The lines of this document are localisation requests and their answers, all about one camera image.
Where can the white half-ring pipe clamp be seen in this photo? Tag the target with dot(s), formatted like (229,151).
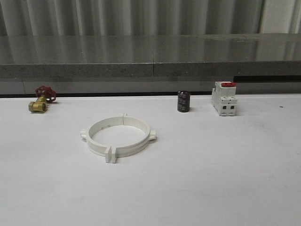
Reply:
(110,154)
(137,146)

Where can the black cylindrical capacitor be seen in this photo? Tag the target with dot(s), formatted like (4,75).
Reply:
(183,102)

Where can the grey stone counter ledge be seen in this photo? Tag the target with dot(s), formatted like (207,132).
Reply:
(205,57)

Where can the white circuit breaker red switch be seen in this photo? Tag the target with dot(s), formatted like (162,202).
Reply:
(223,98)

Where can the brass valve with red handle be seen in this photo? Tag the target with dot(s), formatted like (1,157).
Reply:
(44,95)

